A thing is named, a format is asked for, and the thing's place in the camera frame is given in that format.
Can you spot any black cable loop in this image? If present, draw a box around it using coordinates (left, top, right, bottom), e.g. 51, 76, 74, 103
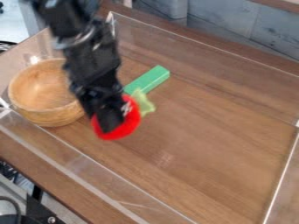
0, 195, 23, 224

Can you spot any red fruit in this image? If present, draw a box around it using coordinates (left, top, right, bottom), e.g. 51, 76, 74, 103
91, 88, 156, 141

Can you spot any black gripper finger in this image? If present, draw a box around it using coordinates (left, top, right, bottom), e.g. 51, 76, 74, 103
79, 99, 95, 118
92, 95, 126, 134

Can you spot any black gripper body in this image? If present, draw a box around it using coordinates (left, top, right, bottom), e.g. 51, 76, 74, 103
62, 34, 123, 102

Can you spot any green rectangular block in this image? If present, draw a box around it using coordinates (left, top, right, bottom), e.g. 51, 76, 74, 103
124, 65, 171, 95

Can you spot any black table clamp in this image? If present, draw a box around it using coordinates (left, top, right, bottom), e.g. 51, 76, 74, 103
26, 186, 67, 224

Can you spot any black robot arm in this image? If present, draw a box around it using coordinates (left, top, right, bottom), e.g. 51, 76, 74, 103
28, 0, 126, 133

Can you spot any wooden bowl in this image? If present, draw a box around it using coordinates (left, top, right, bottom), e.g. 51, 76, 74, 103
8, 58, 84, 127

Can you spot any clear acrylic corner bracket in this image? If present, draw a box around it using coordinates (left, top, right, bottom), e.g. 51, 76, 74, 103
107, 11, 116, 37

